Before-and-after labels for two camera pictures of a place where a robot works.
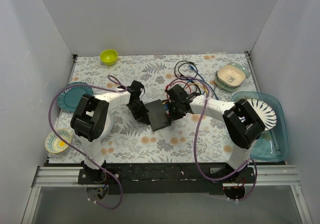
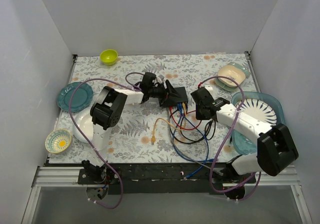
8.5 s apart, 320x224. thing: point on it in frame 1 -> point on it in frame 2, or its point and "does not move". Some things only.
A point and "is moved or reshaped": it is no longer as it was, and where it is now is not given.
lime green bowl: x=108 y=57 does not move
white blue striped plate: x=267 y=113 does not move
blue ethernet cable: x=203 y=79 -> x=205 y=160
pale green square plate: x=231 y=89 does not move
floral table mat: x=158 y=125 does not move
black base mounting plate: x=166 y=179 does not move
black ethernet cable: x=184 y=62 -> x=194 y=141
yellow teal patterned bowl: x=54 y=144 does not move
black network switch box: x=158 y=116 is moved or reshaped
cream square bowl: x=231 y=76 does not move
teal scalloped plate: x=69 y=98 does not move
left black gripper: x=139 y=110 -> x=164 y=93
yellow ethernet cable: x=202 y=87 is moved or reshaped
